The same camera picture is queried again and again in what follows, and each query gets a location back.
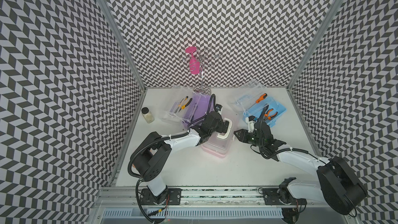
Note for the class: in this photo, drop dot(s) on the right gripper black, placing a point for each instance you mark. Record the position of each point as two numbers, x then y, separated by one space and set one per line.
242 136

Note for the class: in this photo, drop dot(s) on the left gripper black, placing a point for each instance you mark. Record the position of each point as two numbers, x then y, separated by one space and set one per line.
222 126

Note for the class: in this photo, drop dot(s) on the pink toolbox clear lid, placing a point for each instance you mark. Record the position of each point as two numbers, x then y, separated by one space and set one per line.
219 144

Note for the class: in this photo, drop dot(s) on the blue toolbox clear lid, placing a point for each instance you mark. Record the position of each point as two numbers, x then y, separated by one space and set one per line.
243 101

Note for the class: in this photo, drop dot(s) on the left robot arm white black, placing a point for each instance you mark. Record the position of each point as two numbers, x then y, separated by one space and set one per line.
148 170

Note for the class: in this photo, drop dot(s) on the orange black pliers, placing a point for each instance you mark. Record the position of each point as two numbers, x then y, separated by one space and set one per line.
270 114

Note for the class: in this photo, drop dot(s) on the orange black screwdriver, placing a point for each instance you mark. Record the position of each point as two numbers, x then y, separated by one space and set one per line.
261 98

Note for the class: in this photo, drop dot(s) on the purple toolbox clear lid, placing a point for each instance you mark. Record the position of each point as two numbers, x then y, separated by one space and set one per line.
197 108

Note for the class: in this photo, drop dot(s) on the yellow black pliers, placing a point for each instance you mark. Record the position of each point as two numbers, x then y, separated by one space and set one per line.
183 104

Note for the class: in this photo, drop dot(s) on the pink cup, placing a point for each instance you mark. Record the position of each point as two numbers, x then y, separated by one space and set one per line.
194 64

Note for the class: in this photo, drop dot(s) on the small glass jar black lid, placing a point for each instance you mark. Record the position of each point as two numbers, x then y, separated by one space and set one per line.
147 114

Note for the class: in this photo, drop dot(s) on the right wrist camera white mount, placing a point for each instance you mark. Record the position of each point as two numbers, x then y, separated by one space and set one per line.
251 120

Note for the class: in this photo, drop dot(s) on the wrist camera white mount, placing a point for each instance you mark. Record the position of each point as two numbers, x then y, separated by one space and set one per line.
251 120
218 108

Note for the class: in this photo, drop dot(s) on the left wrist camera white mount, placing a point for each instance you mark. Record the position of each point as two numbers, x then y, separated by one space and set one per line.
218 108

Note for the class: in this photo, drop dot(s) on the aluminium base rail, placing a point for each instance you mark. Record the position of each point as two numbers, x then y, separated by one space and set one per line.
251 204

